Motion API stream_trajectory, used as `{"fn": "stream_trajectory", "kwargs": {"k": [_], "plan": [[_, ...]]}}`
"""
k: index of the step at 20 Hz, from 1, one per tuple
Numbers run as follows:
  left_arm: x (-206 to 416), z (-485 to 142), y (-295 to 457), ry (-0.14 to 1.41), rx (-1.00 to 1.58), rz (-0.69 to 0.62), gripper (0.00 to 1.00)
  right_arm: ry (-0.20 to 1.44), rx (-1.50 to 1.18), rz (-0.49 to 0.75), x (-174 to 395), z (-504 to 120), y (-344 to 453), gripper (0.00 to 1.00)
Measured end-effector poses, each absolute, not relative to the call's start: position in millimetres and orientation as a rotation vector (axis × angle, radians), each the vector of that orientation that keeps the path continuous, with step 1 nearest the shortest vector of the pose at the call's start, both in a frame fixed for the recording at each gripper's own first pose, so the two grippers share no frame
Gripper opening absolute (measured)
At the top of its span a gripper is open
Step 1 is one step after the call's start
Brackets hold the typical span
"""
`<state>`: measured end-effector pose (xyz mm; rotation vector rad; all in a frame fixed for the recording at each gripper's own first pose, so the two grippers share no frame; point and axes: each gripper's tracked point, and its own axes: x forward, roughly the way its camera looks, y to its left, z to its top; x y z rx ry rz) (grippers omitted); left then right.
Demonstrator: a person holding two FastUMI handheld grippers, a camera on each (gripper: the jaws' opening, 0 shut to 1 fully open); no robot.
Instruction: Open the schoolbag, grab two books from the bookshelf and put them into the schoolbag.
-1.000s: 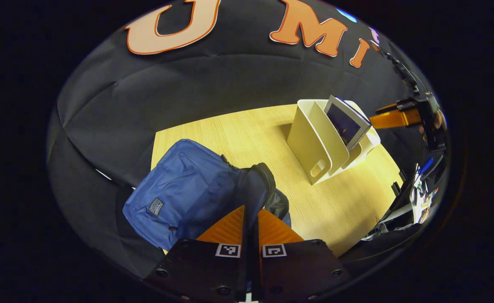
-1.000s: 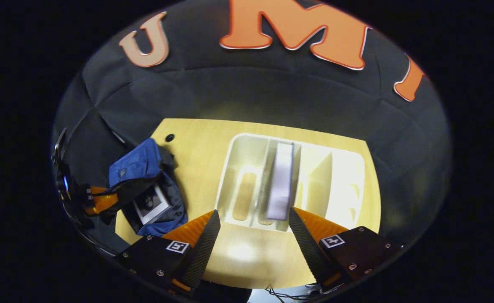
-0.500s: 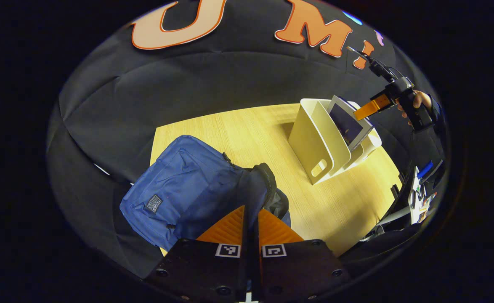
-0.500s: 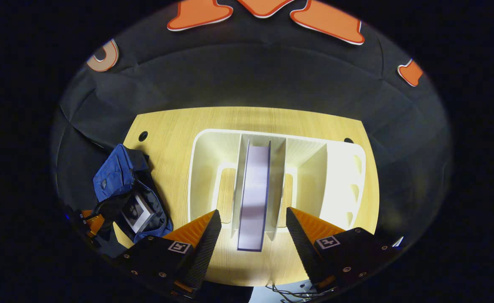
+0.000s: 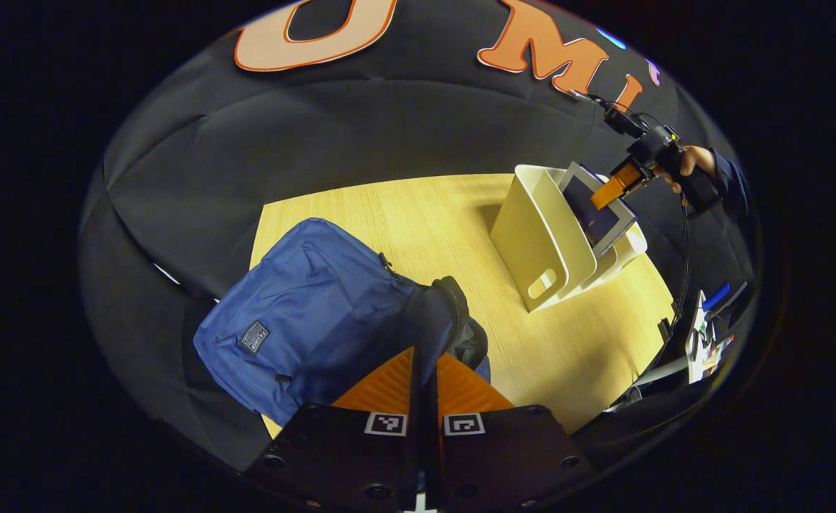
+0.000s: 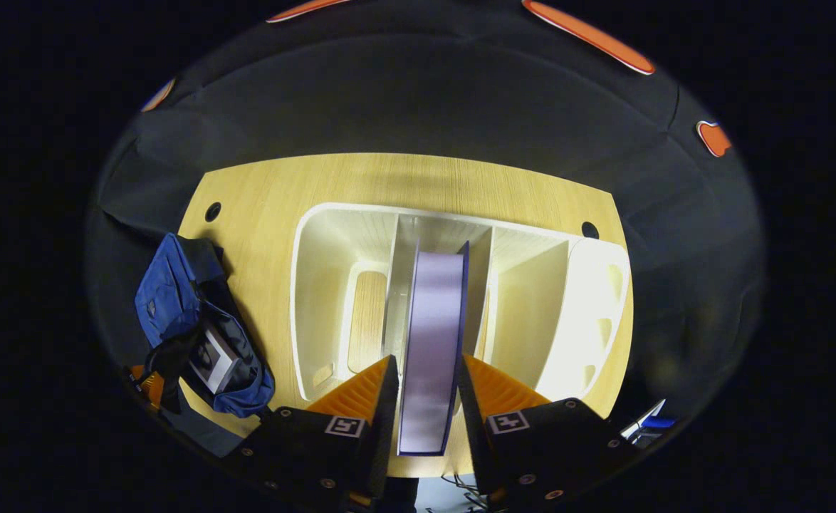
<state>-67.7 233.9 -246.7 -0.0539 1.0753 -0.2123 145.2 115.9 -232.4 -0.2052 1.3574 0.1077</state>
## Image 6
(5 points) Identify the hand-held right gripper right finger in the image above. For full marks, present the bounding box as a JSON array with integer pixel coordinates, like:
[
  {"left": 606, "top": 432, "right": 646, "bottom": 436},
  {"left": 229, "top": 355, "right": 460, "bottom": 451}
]
[{"left": 457, "top": 354, "right": 639, "bottom": 510}]

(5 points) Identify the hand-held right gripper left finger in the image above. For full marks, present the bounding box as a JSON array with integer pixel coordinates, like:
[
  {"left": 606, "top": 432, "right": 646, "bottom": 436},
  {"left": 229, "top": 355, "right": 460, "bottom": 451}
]
[{"left": 236, "top": 354, "right": 401, "bottom": 510}]

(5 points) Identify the white cover book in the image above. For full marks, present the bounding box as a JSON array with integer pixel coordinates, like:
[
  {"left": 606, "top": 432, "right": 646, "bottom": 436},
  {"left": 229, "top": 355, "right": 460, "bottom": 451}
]
[{"left": 189, "top": 324, "right": 241, "bottom": 395}]

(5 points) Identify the blue cover book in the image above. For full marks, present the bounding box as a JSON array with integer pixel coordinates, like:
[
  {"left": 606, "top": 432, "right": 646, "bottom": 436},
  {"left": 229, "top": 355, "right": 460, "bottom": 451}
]
[{"left": 395, "top": 241, "right": 471, "bottom": 457}]

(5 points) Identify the blue schoolbag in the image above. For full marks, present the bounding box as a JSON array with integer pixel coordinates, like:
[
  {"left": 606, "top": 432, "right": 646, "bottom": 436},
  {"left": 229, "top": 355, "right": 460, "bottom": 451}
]
[{"left": 133, "top": 232, "right": 276, "bottom": 457}]

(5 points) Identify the white bookshelf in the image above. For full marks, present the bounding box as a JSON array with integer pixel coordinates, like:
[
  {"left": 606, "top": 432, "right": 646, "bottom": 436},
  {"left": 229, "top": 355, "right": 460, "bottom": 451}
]
[{"left": 290, "top": 202, "right": 634, "bottom": 418}]

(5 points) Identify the white device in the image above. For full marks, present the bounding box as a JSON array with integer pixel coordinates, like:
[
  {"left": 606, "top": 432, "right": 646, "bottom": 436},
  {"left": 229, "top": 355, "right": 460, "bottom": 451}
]
[{"left": 619, "top": 398, "right": 668, "bottom": 441}]

